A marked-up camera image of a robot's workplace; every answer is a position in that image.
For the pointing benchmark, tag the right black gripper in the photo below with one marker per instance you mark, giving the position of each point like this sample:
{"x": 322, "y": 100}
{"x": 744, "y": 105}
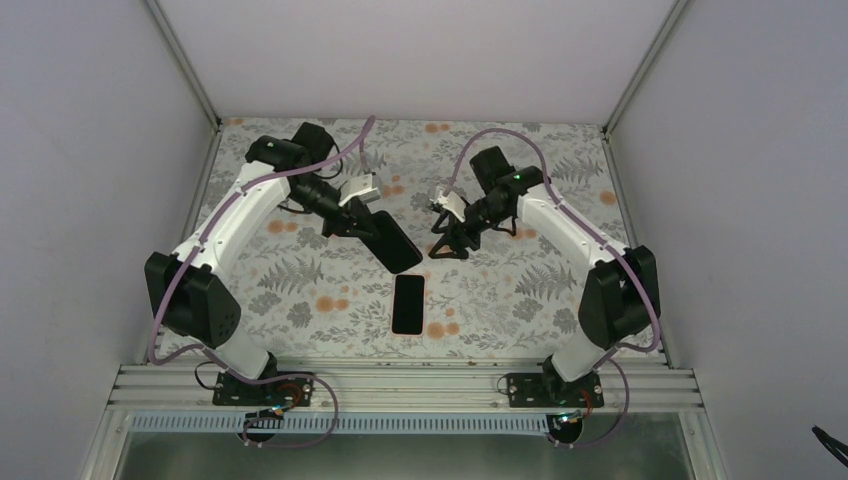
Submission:
{"x": 454, "y": 232}

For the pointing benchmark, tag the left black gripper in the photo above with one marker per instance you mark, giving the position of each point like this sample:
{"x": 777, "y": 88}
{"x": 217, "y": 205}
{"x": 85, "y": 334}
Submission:
{"x": 355, "y": 214}

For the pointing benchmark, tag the black phone case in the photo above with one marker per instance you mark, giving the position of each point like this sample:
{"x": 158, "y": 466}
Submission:
{"x": 391, "y": 246}

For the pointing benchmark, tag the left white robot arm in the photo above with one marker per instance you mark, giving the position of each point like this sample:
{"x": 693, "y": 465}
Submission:
{"x": 192, "y": 307}

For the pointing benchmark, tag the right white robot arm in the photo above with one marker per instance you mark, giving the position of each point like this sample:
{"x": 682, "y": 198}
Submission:
{"x": 620, "y": 297}

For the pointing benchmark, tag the floral patterned table mat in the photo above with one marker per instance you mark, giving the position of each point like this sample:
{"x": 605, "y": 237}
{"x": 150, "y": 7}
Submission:
{"x": 314, "y": 249}

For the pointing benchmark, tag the pink-edged black smartphone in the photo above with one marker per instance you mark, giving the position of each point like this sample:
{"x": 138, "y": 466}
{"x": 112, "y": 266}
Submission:
{"x": 408, "y": 305}

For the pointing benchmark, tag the black object at corner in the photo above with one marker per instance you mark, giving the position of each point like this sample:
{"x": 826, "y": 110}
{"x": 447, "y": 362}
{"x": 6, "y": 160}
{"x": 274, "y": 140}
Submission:
{"x": 835, "y": 447}

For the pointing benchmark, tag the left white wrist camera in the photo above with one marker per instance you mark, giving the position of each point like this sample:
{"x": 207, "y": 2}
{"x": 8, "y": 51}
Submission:
{"x": 366, "y": 188}

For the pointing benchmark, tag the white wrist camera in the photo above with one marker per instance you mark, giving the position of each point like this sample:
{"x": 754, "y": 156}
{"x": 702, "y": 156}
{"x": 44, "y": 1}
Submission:
{"x": 366, "y": 188}
{"x": 450, "y": 202}

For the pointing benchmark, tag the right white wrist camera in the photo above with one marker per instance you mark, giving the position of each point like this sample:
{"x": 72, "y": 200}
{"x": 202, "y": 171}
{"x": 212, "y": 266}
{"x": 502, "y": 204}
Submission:
{"x": 450, "y": 202}

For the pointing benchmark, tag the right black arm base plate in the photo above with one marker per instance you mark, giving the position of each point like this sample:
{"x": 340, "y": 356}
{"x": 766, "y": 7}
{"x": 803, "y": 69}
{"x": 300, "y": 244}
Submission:
{"x": 543, "y": 390}

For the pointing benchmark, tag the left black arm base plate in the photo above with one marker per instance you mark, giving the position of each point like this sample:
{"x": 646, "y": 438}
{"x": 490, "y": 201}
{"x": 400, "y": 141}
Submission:
{"x": 229, "y": 391}

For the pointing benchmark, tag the aluminium rail frame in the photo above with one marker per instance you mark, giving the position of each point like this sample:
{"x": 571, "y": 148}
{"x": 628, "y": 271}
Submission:
{"x": 411, "y": 385}

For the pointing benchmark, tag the white slotted cable duct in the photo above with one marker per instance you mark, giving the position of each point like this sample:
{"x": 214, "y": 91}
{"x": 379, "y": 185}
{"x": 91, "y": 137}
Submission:
{"x": 346, "y": 423}

